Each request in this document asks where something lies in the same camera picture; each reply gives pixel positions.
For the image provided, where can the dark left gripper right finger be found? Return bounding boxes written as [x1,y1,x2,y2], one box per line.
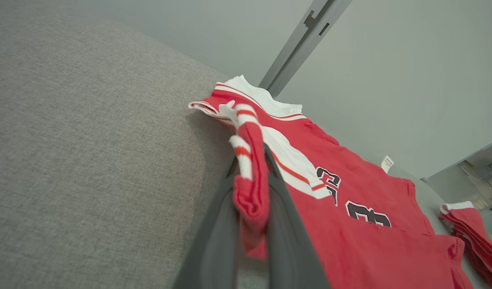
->
[264,142,331,289]

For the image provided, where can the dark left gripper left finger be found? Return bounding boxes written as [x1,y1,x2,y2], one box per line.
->
[171,155,244,289]

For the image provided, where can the red and white basketball jersey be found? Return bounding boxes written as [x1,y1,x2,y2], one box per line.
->
[188,75,475,289]

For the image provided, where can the red shorts with white stripe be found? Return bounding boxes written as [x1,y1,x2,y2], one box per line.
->
[439,201,492,289]

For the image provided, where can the grey fabric sofa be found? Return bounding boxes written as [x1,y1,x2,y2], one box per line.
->
[0,8,492,289]

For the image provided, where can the grey metal partition post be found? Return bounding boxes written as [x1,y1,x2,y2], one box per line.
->
[259,0,353,97]

